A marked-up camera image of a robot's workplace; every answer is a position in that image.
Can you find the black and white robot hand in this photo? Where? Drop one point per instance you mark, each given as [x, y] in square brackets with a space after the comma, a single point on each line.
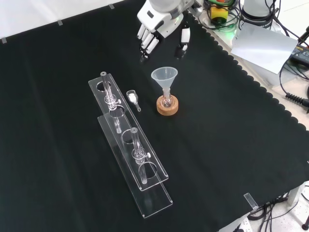
[157, 20]

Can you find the clear glass weighing funnel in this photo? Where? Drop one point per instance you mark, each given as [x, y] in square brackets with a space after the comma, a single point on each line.
[131, 97]

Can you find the translucent plastic funnel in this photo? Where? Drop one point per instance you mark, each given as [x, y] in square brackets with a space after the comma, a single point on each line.
[164, 76]

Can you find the clear acrylic funnel stand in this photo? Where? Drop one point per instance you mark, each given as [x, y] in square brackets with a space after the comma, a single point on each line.
[135, 154]

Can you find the yellow stop button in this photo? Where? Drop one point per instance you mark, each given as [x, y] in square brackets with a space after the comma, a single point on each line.
[219, 13]

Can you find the small round-bottom glass flask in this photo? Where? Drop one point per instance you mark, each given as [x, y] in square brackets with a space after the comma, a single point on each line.
[166, 102]

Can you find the pale grey board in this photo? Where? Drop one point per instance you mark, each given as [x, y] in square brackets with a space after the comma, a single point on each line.
[263, 49]

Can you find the black bench cloth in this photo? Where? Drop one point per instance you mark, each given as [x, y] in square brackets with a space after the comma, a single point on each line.
[217, 135]

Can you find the black power adapter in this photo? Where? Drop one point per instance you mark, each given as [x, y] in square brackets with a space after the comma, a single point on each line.
[300, 53]

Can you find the clear tape strip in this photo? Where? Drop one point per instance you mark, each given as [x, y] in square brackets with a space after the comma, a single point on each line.
[251, 201]

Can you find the white power strip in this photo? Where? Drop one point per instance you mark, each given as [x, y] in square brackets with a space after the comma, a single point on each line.
[242, 224]

